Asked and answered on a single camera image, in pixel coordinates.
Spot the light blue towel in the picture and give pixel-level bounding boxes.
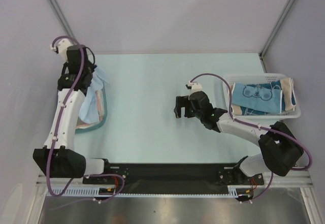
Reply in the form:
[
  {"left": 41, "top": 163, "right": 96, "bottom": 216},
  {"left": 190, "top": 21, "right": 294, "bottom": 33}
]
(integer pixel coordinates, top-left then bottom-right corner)
[{"left": 79, "top": 67, "right": 108, "bottom": 124}]

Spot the teal beige Doraemon towel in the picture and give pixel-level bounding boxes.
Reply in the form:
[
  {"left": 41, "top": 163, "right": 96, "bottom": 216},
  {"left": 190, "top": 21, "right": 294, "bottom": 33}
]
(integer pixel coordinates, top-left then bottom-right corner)
[{"left": 231, "top": 77, "right": 297, "bottom": 116}]

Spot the dark blue towel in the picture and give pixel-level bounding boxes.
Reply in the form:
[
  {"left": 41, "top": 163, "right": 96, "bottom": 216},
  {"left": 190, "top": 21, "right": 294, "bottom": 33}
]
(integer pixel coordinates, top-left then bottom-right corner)
[{"left": 231, "top": 83, "right": 283, "bottom": 114}]

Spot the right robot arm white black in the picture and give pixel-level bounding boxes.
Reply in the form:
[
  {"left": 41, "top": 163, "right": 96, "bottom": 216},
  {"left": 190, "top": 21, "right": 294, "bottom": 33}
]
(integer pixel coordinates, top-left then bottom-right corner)
[{"left": 174, "top": 91, "right": 304, "bottom": 184}]

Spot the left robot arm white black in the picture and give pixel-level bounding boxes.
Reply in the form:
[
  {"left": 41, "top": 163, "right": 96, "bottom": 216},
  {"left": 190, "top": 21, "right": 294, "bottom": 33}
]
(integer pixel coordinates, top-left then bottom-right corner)
[{"left": 33, "top": 45, "right": 112, "bottom": 183}]

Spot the grey pink folded towel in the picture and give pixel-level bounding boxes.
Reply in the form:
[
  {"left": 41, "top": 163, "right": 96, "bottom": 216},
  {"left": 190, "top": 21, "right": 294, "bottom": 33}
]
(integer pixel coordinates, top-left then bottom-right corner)
[{"left": 76, "top": 87, "right": 107, "bottom": 133}]

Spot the translucent teal tray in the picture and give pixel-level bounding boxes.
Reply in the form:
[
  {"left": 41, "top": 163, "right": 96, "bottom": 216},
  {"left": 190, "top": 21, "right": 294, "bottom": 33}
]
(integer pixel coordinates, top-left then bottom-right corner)
[{"left": 75, "top": 86, "right": 108, "bottom": 134}]

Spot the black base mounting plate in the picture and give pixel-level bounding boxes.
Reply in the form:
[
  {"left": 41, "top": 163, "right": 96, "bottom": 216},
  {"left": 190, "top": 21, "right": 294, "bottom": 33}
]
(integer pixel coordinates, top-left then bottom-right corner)
[{"left": 82, "top": 162, "right": 266, "bottom": 196}]

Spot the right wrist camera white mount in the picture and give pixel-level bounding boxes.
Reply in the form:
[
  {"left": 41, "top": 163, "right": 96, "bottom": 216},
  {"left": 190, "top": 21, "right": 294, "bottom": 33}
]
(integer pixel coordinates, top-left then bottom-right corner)
[{"left": 185, "top": 81, "right": 203, "bottom": 93}]

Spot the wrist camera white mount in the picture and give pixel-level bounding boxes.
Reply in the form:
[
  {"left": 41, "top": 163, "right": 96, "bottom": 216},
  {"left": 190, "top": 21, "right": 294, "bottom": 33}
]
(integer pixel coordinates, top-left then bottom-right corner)
[
  {"left": 185, "top": 81, "right": 203, "bottom": 93},
  {"left": 51, "top": 38, "right": 73, "bottom": 55}
]

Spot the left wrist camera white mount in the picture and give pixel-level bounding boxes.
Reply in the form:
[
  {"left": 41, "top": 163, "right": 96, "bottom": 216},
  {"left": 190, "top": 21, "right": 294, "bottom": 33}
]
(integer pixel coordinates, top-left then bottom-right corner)
[{"left": 51, "top": 38, "right": 73, "bottom": 55}]

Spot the left corner aluminium post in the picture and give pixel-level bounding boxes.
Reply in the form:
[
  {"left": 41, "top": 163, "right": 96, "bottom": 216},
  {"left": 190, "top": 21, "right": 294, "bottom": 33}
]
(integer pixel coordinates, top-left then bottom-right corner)
[{"left": 47, "top": 0, "right": 75, "bottom": 38}]

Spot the corner aluminium post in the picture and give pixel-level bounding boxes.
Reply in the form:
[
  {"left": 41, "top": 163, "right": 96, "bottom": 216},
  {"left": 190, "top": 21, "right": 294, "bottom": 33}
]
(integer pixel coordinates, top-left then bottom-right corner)
[
  {"left": 259, "top": 0, "right": 297, "bottom": 60},
  {"left": 47, "top": 0, "right": 75, "bottom": 38}
]

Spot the aluminium extrusion rail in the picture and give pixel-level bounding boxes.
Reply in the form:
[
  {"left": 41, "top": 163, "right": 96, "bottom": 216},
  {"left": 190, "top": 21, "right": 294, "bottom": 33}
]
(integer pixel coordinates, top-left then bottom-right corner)
[{"left": 36, "top": 171, "right": 313, "bottom": 188}]

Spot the white slotted cable duct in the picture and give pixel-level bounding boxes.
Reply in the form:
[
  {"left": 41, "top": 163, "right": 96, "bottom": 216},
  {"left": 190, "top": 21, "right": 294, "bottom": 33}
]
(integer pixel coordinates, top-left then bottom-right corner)
[{"left": 63, "top": 186, "right": 253, "bottom": 200}]

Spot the right corner aluminium post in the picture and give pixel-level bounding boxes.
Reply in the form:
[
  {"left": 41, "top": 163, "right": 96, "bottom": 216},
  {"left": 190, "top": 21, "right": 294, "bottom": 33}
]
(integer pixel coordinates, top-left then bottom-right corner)
[{"left": 259, "top": 0, "right": 297, "bottom": 60}]

